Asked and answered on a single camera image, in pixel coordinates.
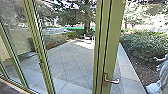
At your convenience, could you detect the green window frame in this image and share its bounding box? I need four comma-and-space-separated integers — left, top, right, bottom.
0, 0, 57, 94

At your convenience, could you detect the green garden bush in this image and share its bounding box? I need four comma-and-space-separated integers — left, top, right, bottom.
119, 29, 168, 63

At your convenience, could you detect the metal door handle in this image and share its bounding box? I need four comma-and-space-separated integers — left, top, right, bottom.
103, 73, 120, 85

